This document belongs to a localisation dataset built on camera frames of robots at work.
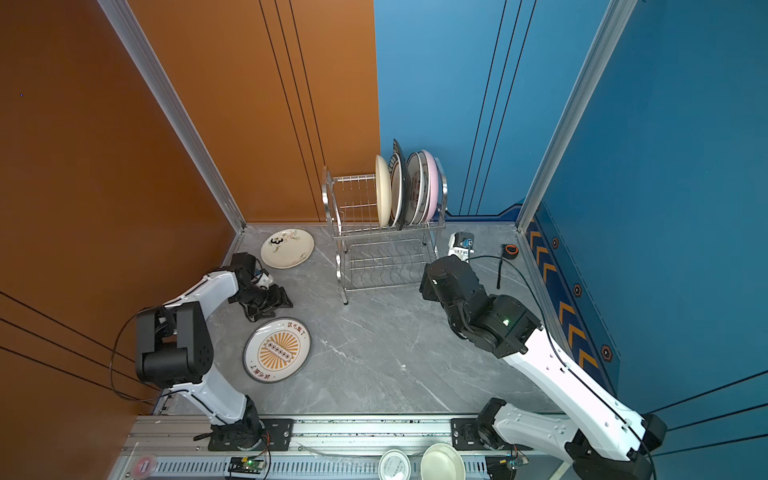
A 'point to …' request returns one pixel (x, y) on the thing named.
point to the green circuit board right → (510, 462)
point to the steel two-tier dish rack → (369, 256)
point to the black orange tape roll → (509, 251)
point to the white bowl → (442, 462)
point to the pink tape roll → (144, 466)
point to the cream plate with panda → (287, 249)
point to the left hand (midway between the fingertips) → (283, 305)
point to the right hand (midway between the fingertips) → (431, 269)
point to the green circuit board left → (246, 465)
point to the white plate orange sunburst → (277, 349)
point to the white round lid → (394, 464)
